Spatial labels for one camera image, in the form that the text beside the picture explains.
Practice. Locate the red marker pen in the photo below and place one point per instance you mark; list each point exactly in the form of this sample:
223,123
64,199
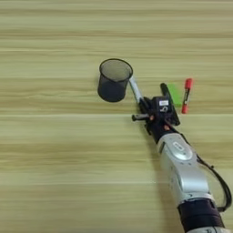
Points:
187,94

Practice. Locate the white marker with black cap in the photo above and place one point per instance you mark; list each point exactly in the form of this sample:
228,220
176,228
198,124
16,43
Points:
136,89

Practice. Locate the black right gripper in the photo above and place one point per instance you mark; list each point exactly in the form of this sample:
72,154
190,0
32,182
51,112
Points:
157,128

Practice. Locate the black mesh pen cup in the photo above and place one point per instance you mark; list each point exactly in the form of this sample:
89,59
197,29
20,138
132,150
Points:
111,91

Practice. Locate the green eraser block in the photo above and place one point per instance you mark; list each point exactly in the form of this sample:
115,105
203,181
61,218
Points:
176,96

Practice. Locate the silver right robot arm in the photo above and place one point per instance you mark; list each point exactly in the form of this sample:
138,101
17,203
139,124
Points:
185,173

